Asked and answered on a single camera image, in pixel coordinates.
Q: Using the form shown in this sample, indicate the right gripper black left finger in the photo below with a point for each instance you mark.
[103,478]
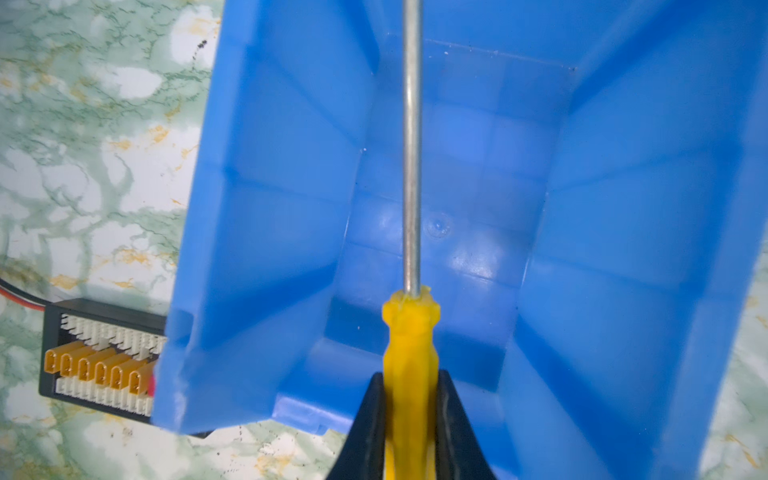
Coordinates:
[362,456]

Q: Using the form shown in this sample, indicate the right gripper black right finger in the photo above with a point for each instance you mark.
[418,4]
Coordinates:
[458,454]

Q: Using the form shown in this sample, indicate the yellow handled screwdriver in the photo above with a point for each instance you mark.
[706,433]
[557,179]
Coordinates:
[410,362]

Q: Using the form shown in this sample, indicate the blue plastic storage bin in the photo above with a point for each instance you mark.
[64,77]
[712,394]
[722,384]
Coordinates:
[594,197]

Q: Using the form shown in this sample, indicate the black board with orange connectors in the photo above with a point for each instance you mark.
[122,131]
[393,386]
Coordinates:
[101,357]

